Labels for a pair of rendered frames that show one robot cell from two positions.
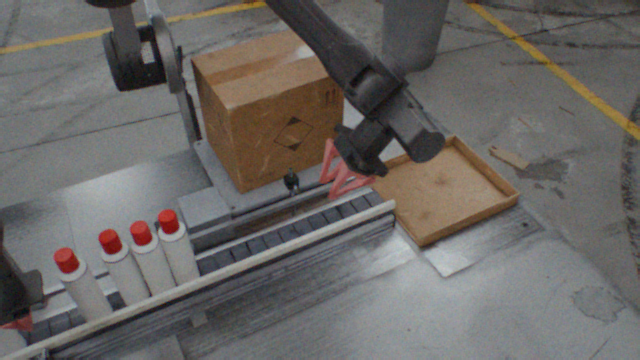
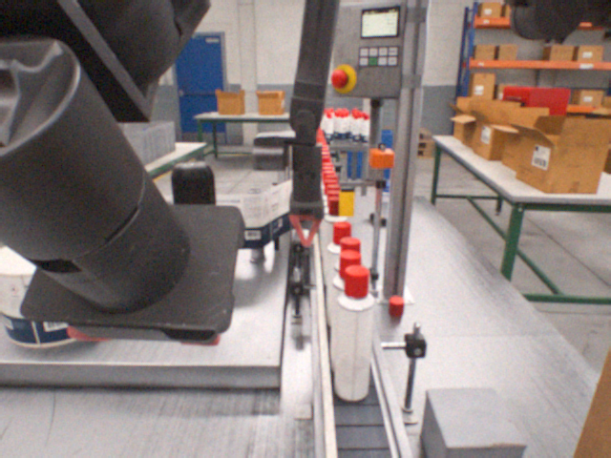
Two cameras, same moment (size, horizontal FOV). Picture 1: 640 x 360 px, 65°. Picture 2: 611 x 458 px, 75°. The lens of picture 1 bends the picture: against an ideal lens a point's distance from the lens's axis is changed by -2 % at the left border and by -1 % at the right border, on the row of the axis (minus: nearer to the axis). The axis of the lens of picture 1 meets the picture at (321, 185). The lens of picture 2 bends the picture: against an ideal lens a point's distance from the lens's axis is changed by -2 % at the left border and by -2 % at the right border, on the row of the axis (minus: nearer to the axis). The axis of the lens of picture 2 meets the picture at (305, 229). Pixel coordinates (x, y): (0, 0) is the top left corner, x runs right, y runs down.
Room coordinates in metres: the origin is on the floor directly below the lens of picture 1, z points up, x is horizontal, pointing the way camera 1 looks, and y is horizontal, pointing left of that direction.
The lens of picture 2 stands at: (0.77, -0.19, 1.33)
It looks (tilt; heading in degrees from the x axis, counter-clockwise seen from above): 20 degrees down; 118
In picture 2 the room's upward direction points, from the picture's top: straight up
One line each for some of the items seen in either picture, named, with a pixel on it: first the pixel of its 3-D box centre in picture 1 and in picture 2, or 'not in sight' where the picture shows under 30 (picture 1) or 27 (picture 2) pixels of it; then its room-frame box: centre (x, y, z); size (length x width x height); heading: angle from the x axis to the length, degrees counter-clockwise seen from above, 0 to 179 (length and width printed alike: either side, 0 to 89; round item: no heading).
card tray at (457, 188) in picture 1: (439, 185); not in sight; (0.90, -0.30, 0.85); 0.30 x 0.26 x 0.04; 118
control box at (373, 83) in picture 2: not in sight; (376, 52); (0.47, 0.71, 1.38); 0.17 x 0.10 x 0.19; 173
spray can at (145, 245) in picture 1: (152, 260); (347, 314); (0.57, 0.33, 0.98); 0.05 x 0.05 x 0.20
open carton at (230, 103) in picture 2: not in sight; (231, 102); (-3.27, 5.09, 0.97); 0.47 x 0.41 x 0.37; 108
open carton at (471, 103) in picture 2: not in sight; (473, 119); (0.35, 3.96, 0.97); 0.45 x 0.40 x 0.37; 23
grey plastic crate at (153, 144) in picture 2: not in sight; (133, 142); (-1.60, 1.78, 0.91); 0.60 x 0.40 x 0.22; 115
